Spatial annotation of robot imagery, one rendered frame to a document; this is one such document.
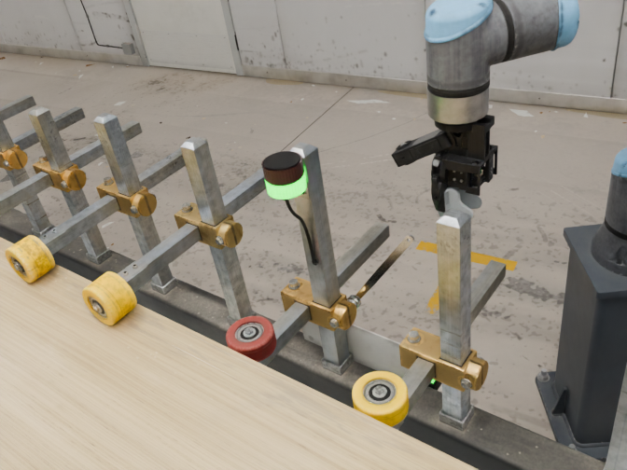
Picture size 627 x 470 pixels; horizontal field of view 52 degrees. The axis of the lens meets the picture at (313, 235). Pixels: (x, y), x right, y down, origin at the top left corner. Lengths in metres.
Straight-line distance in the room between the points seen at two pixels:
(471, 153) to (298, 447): 0.50
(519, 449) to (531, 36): 0.64
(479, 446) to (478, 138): 0.50
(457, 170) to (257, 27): 3.48
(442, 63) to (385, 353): 0.53
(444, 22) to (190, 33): 3.96
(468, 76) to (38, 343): 0.83
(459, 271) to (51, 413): 0.65
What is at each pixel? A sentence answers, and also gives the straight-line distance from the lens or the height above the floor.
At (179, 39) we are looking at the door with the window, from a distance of 4.90.
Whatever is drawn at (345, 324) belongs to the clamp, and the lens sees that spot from 1.14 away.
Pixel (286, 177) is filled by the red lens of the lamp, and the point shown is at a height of 1.17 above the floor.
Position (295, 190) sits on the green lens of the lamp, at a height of 1.14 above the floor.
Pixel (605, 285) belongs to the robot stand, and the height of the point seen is 0.60.
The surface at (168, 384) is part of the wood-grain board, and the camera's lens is 1.04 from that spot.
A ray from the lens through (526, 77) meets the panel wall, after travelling 3.73.
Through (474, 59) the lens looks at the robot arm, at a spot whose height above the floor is 1.28.
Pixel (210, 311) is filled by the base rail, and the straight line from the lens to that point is 1.45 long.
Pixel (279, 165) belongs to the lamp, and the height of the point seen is 1.18.
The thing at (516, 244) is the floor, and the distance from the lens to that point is 2.69.
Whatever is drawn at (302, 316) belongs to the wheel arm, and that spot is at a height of 0.85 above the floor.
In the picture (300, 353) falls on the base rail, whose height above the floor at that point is 0.70.
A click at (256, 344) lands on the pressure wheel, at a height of 0.91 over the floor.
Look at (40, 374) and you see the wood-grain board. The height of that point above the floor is 0.90.
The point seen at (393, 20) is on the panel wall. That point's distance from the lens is 3.89.
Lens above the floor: 1.63
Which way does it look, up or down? 35 degrees down
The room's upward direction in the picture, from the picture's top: 10 degrees counter-clockwise
